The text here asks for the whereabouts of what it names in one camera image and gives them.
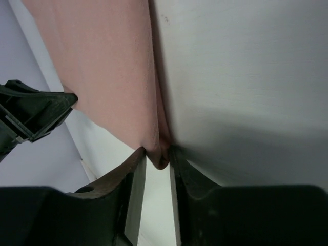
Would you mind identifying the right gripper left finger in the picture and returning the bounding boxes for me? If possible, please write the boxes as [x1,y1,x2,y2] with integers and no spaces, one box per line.
[1,148,146,245]

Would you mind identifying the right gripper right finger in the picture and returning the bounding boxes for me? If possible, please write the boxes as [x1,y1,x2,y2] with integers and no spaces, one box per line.
[169,147,327,245]

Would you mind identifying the pink printed t-shirt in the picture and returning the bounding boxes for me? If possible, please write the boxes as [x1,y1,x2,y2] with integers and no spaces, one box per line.
[23,1,171,170]

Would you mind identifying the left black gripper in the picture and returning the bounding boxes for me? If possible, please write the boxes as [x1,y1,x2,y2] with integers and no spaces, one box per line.
[1,79,78,160]

